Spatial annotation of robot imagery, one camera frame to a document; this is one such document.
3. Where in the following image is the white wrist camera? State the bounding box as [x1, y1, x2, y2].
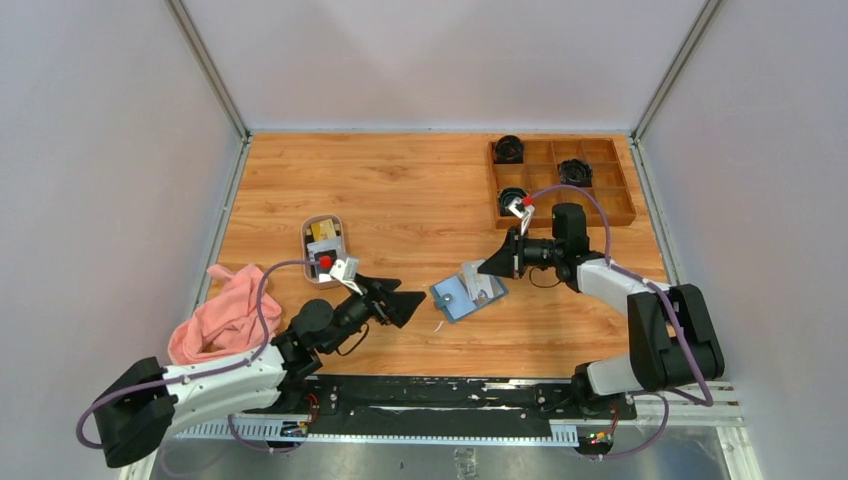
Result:
[329, 256, 363, 295]
[507, 196, 535, 236]

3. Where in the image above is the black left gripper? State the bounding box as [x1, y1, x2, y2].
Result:
[323, 273, 425, 354]

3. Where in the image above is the wooden compartment tray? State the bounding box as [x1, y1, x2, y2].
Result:
[488, 135, 637, 230]

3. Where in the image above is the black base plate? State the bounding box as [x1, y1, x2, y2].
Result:
[262, 374, 637, 439]

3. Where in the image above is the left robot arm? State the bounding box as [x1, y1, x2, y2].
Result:
[93, 275, 427, 468]

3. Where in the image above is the blue leather card holder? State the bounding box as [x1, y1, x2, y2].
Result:
[430, 266, 509, 324]

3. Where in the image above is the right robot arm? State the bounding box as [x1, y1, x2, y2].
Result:
[478, 197, 725, 418]

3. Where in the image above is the black rosette middle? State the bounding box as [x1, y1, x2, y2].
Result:
[557, 158, 594, 188]

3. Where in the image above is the black rosette top left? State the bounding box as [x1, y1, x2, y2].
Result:
[492, 135, 525, 165]

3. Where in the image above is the pink cloth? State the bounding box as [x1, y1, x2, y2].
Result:
[167, 264, 282, 365]

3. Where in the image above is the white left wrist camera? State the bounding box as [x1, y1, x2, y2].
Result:
[329, 256, 363, 295]

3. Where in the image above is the silver card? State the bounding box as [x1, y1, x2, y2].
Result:
[461, 260, 495, 304]

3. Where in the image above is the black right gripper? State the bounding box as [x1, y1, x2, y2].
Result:
[479, 226, 564, 280]

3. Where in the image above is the black blue rosette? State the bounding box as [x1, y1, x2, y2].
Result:
[497, 187, 528, 217]

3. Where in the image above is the aluminium frame rail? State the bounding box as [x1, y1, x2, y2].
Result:
[164, 375, 744, 447]

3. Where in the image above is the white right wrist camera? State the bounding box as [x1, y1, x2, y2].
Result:
[507, 196, 535, 236]

